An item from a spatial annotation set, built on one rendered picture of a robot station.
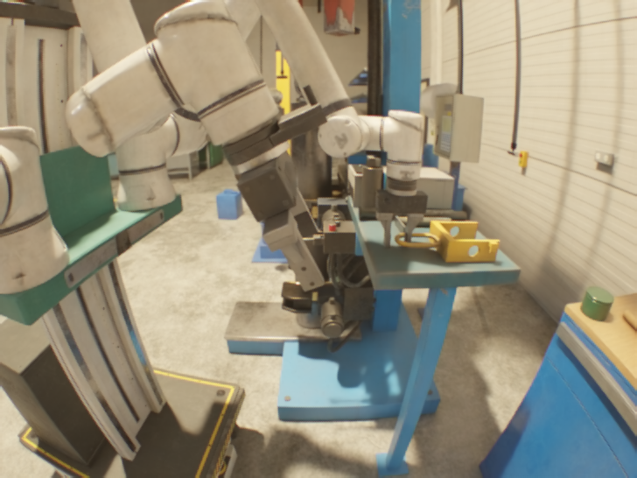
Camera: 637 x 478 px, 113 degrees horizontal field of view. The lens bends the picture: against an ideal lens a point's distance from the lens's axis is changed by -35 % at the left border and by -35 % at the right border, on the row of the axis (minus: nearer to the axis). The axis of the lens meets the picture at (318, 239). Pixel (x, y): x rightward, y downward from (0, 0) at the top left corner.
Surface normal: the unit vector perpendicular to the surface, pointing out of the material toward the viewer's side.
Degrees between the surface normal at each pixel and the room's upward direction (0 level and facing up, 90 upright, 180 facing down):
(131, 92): 92
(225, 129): 101
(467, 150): 90
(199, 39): 90
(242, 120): 90
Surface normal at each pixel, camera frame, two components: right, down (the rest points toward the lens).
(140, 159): 0.50, 0.34
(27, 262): 0.73, -0.12
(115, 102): 0.30, 0.38
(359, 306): 0.00, 0.38
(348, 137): -0.22, 0.39
